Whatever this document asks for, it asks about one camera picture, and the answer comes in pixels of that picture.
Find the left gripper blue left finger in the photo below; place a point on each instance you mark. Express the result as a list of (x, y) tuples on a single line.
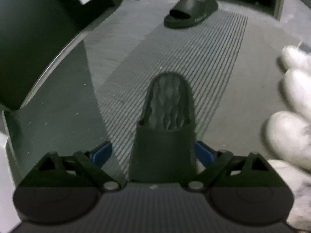
[(102, 153)]

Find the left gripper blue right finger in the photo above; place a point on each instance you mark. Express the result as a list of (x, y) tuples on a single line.
[(204, 154)]

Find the black slide sandal back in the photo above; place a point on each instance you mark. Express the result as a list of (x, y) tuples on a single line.
[(164, 145)]

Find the black slide sandal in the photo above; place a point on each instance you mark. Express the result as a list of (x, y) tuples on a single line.
[(189, 13), (164, 145)]

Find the white sneaker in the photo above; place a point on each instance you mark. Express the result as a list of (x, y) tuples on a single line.
[(288, 135), (297, 90), (299, 183), (294, 60)]

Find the black slide sandal front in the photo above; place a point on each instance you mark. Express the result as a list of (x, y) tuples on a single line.
[(189, 13)]

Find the dark green floor mat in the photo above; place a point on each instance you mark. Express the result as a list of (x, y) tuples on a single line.
[(63, 116)]

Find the grey striped floor mat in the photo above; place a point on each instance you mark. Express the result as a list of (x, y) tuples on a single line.
[(230, 61)]

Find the dark entrance door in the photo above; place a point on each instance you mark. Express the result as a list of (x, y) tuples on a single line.
[(33, 32)]

